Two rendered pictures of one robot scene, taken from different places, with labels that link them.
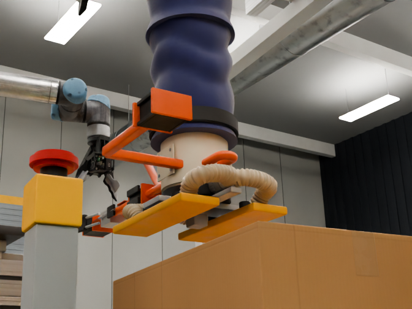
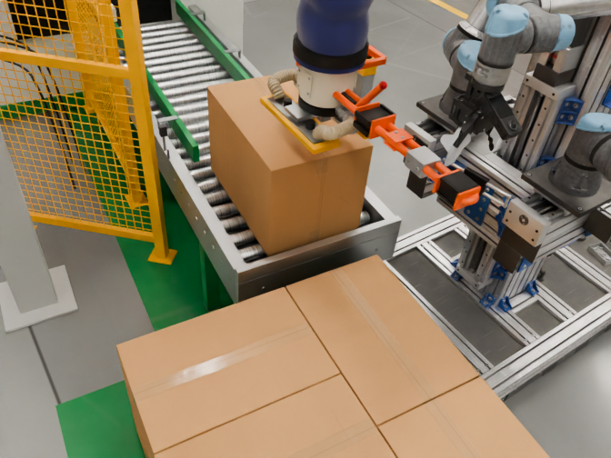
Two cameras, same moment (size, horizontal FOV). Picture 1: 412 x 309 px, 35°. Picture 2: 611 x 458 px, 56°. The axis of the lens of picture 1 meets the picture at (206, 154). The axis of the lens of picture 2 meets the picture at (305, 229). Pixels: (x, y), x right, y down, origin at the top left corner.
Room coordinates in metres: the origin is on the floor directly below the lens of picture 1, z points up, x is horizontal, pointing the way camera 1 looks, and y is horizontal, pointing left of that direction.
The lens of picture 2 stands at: (3.19, -0.05, 2.06)
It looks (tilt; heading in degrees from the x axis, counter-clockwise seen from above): 42 degrees down; 178
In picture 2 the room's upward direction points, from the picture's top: 5 degrees clockwise
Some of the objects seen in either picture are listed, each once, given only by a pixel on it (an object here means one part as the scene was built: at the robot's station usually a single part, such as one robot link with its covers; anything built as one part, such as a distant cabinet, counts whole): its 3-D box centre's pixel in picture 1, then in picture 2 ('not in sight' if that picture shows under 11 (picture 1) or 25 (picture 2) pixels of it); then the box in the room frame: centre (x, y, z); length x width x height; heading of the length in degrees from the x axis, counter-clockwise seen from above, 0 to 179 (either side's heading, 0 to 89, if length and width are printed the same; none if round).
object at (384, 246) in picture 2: not in sight; (320, 267); (1.66, 0.08, 0.48); 0.70 x 0.03 x 0.15; 120
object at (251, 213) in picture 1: (228, 218); (298, 116); (1.62, -0.05, 1.11); 0.34 x 0.10 x 0.05; 33
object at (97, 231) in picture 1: (98, 226); (455, 189); (2.07, 0.35, 1.21); 0.08 x 0.07 x 0.05; 33
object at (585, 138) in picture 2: not in sight; (596, 138); (1.76, 0.82, 1.20); 0.13 x 0.12 x 0.14; 19
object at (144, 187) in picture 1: (148, 198); (374, 120); (1.77, 0.17, 1.22); 0.10 x 0.08 x 0.06; 123
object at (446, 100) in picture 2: not in sight; (463, 95); (1.35, 0.53, 1.09); 0.15 x 0.15 x 0.10
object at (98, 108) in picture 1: (97, 112); (504, 35); (2.05, 0.36, 1.60); 0.09 x 0.08 x 0.11; 109
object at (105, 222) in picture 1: (114, 218); (422, 162); (1.95, 0.28, 1.21); 0.07 x 0.07 x 0.04; 33
